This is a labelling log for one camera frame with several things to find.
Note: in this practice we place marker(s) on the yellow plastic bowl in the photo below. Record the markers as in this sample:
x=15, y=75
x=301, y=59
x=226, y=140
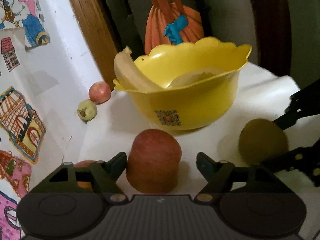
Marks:
x=196, y=105

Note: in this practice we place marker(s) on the brown kiwi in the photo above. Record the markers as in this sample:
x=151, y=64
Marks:
x=261, y=139

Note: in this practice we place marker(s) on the houses drawing paper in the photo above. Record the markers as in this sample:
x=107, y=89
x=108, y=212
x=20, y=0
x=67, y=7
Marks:
x=24, y=162

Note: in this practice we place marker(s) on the pink anime girl drawing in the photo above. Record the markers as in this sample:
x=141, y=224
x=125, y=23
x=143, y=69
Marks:
x=26, y=14

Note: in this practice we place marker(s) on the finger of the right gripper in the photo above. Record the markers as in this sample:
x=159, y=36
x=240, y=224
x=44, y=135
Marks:
x=287, y=120
x=288, y=161

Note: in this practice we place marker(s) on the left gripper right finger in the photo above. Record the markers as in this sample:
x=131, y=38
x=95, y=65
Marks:
x=250, y=200

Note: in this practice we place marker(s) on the brown wooden door frame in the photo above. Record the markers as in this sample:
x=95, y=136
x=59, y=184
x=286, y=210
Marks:
x=94, y=25

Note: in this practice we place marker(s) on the girl in orange dress poster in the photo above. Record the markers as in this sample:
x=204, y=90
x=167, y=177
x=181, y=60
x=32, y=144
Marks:
x=171, y=22

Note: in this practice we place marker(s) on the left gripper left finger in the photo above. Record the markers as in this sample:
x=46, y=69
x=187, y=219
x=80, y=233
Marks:
x=73, y=201

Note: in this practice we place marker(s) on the small red apple back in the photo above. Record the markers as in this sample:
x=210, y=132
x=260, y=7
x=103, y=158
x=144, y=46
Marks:
x=99, y=92

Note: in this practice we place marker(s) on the yellow banana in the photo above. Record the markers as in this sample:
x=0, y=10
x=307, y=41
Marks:
x=128, y=74
x=193, y=77

